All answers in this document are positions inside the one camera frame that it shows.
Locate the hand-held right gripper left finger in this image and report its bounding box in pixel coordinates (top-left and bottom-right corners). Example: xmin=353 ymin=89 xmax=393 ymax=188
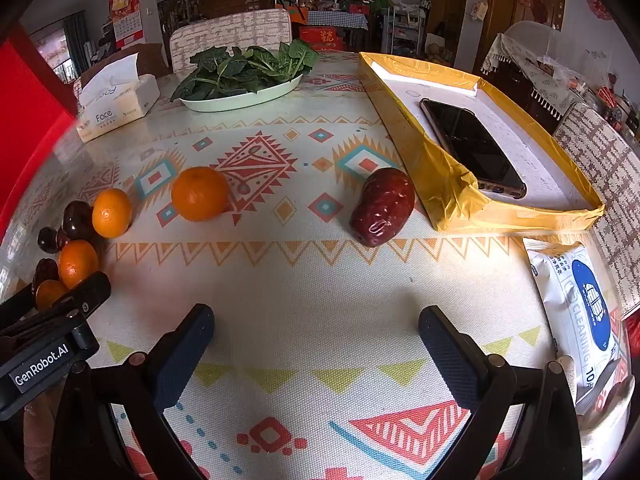
xmin=50 ymin=303 xmax=216 ymax=480

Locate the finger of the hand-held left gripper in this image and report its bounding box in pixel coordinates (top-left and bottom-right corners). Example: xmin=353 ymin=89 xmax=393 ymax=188
xmin=0 ymin=283 xmax=37 ymax=332
xmin=30 ymin=272 xmax=112 ymax=327

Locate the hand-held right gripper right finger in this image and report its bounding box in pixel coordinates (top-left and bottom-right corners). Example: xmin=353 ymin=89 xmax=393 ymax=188
xmin=418 ymin=305 xmax=586 ymax=480

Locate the small mandarin orange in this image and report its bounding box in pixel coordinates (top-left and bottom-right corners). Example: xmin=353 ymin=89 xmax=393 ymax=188
xmin=35 ymin=280 xmax=69 ymax=312
xmin=92 ymin=188 xmax=134 ymax=239
xmin=58 ymin=239 xmax=100 ymax=290

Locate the large orange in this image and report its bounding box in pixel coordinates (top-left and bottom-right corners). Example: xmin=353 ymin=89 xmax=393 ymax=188
xmin=171 ymin=166 xmax=231 ymax=222

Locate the red plastic tray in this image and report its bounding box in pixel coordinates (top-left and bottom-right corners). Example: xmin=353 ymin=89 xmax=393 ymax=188
xmin=0 ymin=24 xmax=77 ymax=243

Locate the white blue wet wipes packet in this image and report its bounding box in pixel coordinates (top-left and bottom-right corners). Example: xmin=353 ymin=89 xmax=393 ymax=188
xmin=523 ymin=238 xmax=622 ymax=407

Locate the patterned tablecloth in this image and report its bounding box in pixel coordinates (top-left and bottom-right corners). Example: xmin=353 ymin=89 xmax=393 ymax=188
xmin=0 ymin=50 xmax=632 ymax=480

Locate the large red jujube date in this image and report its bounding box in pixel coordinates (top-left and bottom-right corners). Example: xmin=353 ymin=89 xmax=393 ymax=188
xmin=349 ymin=167 xmax=416 ymax=248

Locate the yellow taped cardboard box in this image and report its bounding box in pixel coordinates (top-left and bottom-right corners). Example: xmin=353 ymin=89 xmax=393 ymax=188
xmin=358 ymin=51 xmax=606 ymax=234

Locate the white tissue box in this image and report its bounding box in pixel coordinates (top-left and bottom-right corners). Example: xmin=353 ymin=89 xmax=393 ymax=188
xmin=75 ymin=52 xmax=161 ymax=142

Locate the black smartphone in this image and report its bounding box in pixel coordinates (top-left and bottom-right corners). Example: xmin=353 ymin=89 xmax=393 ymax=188
xmin=419 ymin=98 xmax=528 ymax=200

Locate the chair with patterned cover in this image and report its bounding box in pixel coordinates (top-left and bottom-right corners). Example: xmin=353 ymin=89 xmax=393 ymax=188
xmin=169 ymin=8 xmax=293 ymax=74
xmin=552 ymin=102 xmax=640 ymax=319

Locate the brown sofa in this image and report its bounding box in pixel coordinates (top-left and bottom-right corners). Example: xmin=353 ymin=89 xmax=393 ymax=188
xmin=134 ymin=42 xmax=170 ymax=79

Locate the pale green oval plate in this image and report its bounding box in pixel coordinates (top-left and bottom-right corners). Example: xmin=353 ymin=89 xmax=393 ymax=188
xmin=178 ymin=72 xmax=305 ymax=113

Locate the bowl of green vegetables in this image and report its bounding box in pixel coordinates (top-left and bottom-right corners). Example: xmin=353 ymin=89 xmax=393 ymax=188
xmin=170 ymin=40 xmax=320 ymax=102

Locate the side table with fringed cloth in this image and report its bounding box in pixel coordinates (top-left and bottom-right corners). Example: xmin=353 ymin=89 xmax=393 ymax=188
xmin=480 ymin=20 xmax=577 ymax=113

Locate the metal storage rack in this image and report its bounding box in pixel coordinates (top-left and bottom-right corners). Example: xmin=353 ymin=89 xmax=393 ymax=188
xmin=382 ymin=2 xmax=431 ymax=56

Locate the red gift box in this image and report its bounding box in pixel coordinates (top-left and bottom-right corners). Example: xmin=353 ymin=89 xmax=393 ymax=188
xmin=299 ymin=26 xmax=346 ymax=51

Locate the red wall calendar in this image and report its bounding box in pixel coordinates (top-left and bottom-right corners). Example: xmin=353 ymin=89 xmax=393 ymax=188
xmin=109 ymin=0 xmax=144 ymax=44

